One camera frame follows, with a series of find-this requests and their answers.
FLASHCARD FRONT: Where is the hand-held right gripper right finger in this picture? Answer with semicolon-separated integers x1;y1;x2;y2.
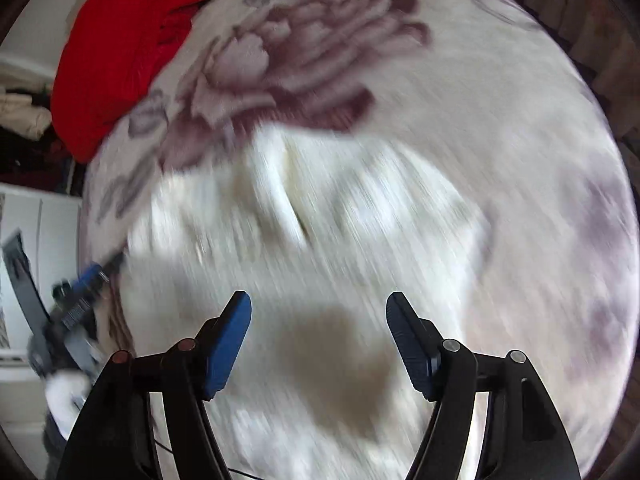
385;291;583;480

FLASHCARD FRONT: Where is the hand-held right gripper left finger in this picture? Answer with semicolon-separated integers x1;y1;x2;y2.
56;290;252;480

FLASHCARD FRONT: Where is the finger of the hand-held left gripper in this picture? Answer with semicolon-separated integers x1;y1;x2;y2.
1;230;51;333
55;252;126;306

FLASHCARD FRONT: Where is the white knitted sweater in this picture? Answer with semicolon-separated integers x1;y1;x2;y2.
125;125;493;480

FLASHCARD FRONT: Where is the pile of clothes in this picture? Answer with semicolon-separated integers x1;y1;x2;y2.
0;82;68;183

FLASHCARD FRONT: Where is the person's left hand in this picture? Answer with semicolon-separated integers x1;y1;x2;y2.
45;370;93;436

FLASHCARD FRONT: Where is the white cabinet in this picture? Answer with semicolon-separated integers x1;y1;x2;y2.
0;182;83;426

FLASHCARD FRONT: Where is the red cloth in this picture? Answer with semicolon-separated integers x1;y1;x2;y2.
50;0;236;163

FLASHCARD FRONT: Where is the floral plush blanket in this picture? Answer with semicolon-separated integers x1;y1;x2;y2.
77;0;628;480

